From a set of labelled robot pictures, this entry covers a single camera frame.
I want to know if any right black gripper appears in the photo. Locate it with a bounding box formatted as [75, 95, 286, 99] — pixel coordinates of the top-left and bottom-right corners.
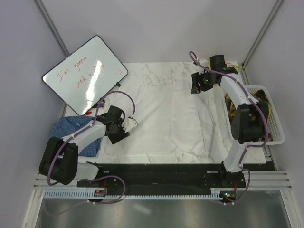
[191, 70, 217, 95]

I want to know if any white long sleeve shirt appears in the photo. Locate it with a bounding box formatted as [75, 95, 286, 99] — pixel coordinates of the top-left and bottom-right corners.
[104, 81, 225, 160]

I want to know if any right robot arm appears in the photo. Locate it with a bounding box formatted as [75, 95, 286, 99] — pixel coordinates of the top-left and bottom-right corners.
[189, 51, 269, 187]

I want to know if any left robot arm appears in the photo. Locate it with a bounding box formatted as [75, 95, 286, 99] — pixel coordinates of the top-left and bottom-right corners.
[38, 106, 130, 186]

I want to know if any green book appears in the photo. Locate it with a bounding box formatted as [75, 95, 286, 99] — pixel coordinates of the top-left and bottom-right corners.
[225, 61, 241, 73]

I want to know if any blue checkered folded shirt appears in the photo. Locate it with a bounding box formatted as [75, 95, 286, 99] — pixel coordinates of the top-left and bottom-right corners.
[52, 115, 105, 157]

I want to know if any yellow black plaid shirt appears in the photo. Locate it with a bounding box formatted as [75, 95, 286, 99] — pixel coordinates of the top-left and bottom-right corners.
[225, 90, 271, 144]

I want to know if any white dry-erase board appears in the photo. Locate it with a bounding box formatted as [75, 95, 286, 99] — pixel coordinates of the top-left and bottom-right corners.
[42, 35, 128, 115]

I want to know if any white plastic basket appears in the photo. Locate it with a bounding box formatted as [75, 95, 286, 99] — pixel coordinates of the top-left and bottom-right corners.
[222, 85, 285, 146]

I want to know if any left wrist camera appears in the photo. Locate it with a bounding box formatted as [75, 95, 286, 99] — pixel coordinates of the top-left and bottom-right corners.
[122, 116, 138, 133]

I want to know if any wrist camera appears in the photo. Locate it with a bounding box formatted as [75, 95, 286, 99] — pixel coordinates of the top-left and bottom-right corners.
[199, 58, 210, 69]
[122, 116, 138, 133]

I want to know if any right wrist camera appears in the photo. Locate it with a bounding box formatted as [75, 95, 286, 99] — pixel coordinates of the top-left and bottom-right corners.
[199, 58, 210, 69]

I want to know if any white slotted cable duct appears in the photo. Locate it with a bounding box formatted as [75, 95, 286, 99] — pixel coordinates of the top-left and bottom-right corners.
[43, 188, 233, 200]

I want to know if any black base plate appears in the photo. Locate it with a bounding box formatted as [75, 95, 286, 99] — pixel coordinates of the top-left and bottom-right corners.
[77, 164, 246, 194]

